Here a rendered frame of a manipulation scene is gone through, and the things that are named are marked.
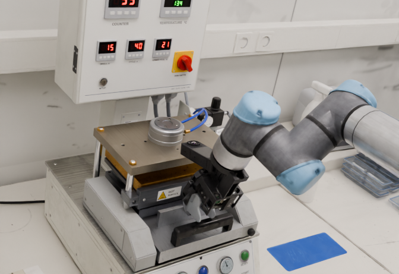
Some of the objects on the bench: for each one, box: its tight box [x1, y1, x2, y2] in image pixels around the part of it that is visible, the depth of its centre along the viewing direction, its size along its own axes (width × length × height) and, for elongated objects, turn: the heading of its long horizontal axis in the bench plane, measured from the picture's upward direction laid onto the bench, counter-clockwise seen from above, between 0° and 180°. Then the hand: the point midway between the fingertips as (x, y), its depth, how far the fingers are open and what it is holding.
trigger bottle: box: [300, 81, 333, 121], centre depth 201 cm, size 9×8×25 cm
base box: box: [45, 166, 261, 274], centre depth 138 cm, size 54×38×17 cm
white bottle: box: [298, 180, 319, 203], centre depth 178 cm, size 5×5×14 cm
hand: (189, 208), depth 121 cm, fingers closed, pressing on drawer
